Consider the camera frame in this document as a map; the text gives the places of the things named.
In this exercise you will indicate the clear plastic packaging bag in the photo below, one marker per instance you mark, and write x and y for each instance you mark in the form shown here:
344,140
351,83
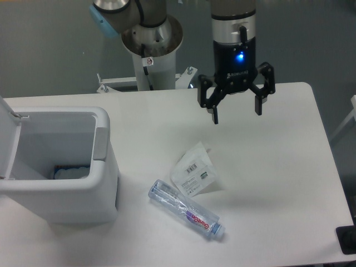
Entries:
194,172

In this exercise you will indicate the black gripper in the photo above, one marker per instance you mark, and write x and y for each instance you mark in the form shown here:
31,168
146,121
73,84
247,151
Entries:
234,58

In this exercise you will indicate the crushed clear water bottle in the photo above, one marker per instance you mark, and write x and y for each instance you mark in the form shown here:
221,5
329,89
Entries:
196,216

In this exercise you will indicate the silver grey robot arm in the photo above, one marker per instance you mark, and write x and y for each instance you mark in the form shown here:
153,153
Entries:
114,17

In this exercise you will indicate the black device at table edge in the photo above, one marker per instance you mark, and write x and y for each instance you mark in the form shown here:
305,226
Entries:
346,237

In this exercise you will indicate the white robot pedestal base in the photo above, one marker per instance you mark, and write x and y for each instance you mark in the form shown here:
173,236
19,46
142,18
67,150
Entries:
153,52

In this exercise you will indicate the white frame at right edge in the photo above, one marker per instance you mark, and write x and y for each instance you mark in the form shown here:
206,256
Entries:
345,126

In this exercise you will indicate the trash inside the can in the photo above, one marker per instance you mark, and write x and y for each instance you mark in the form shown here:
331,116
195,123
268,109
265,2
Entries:
67,172

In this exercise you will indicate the white open trash can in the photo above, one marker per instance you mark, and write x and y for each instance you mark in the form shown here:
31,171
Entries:
36,139

